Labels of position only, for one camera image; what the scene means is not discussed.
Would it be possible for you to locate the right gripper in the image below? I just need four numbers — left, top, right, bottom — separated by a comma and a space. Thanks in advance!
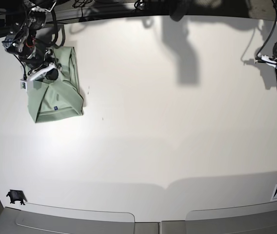
18, 47, 62, 80

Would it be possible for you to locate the green T-shirt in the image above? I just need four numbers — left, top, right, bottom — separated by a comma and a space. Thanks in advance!
27, 46, 84, 123

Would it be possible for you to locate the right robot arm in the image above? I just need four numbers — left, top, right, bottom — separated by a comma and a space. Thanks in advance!
2, 0, 60, 81

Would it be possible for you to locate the black table clamp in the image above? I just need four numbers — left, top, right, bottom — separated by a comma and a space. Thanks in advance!
6, 190, 27, 205

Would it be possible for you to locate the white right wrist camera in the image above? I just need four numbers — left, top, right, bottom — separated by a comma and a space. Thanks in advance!
20, 79, 34, 92

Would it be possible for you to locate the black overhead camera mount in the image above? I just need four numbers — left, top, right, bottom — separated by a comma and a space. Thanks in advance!
169, 0, 190, 21

